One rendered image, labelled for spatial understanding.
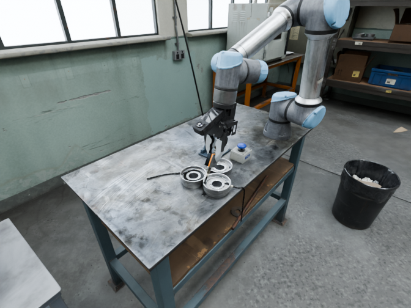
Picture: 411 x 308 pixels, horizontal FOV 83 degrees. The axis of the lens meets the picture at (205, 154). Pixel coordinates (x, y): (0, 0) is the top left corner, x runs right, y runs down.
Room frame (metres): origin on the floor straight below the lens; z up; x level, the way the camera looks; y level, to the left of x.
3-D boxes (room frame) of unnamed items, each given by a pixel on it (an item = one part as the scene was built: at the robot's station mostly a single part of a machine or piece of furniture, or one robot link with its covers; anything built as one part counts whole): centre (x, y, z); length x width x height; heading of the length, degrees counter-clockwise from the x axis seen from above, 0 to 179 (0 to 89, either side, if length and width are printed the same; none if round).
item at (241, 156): (0.90, -0.17, 0.82); 0.08 x 0.07 x 0.05; 138
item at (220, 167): (0.79, -0.06, 0.82); 0.10 x 0.10 x 0.04
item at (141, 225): (1.01, -0.03, 0.79); 1.20 x 0.60 x 0.02; 138
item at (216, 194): (0.68, -0.04, 0.82); 0.10 x 0.10 x 0.04
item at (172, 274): (1.01, -0.03, 0.40); 1.17 x 0.59 x 0.80; 138
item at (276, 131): (1.15, -0.40, 0.85); 0.15 x 0.15 x 0.10
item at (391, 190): (1.28, -1.14, 0.21); 0.34 x 0.34 x 0.43
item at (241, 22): (3.29, -0.70, 1.10); 0.62 x 0.61 x 0.65; 138
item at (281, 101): (1.14, -0.40, 0.97); 0.13 x 0.12 x 0.14; 36
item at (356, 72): (3.67, -2.22, 0.64); 0.49 x 0.40 x 0.37; 53
